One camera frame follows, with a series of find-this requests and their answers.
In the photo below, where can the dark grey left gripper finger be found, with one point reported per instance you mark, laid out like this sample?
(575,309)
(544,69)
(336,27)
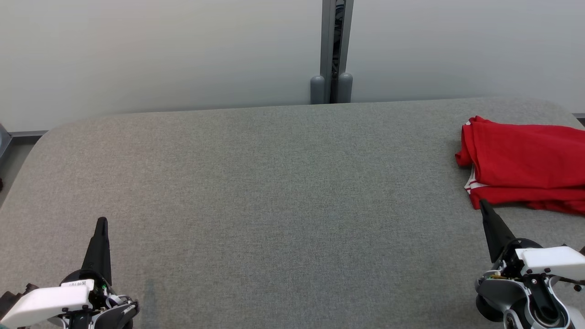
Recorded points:
(100,256)

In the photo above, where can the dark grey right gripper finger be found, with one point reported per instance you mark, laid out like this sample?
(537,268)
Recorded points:
(498,237)

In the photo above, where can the grey metal partition post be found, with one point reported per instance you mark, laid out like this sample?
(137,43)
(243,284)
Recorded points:
(327,45)

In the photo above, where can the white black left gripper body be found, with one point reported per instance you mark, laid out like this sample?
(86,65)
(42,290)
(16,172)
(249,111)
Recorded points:
(45,301)

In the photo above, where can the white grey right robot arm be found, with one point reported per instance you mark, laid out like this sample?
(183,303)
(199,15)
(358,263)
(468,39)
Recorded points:
(546,317)

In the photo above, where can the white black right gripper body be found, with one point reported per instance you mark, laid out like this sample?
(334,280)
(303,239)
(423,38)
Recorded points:
(553,262)

